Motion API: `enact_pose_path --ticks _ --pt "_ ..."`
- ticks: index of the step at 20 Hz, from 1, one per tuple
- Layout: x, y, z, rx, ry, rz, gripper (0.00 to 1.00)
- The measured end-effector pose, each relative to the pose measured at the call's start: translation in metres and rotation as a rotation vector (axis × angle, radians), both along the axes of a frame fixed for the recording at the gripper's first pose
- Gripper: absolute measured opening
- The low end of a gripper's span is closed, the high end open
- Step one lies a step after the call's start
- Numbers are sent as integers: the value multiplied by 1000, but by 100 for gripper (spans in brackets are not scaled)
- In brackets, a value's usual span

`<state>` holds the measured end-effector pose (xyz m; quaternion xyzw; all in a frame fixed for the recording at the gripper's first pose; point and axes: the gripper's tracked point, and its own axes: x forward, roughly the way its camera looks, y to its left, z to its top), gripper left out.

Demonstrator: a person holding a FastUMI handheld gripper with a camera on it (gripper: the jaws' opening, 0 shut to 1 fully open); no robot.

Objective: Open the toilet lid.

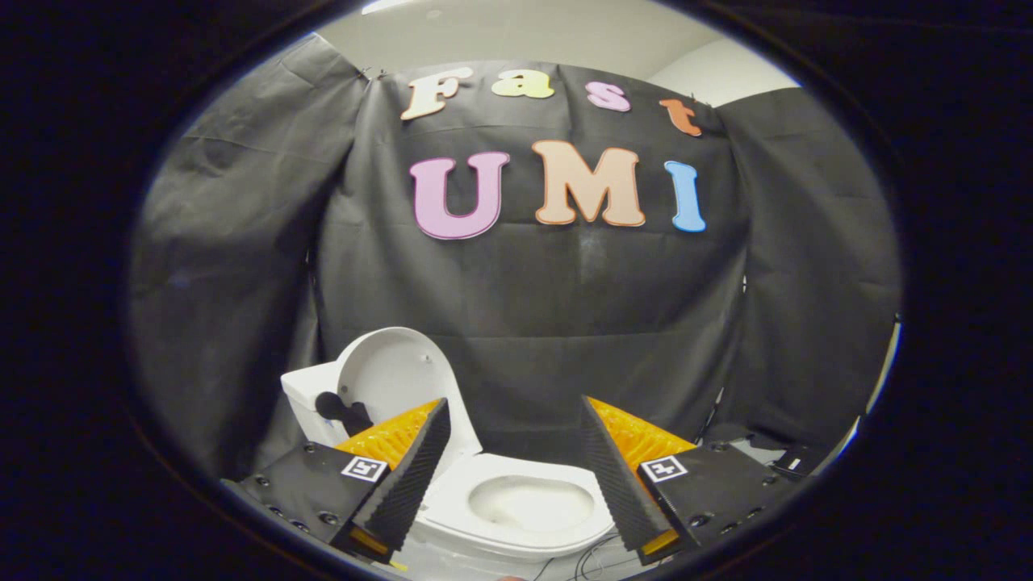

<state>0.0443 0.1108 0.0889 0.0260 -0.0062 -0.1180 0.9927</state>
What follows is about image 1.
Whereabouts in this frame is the black backdrop cloth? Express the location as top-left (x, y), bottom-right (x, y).
top-left (129, 36), bottom-right (902, 477)

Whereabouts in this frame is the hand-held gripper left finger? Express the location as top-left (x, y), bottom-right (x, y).
top-left (220, 397), bottom-right (453, 566)

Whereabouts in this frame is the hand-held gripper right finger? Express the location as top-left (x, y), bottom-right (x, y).
top-left (579, 395), bottom-right (808, 566)

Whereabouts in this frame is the white toilet seat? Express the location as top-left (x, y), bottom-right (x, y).
top-left (416, 452), bottom-right (617, 559)

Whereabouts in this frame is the tangle of floor cables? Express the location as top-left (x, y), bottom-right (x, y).
top-left (533, 531), bottom-right (646, 581)

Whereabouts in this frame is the white ceramic toilet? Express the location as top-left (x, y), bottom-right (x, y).
top-left (280, 362), bottom-right (618, 566)

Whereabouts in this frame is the white toilet lid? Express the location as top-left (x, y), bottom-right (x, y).
top-left (315, 327), bottom-right (483, 485)

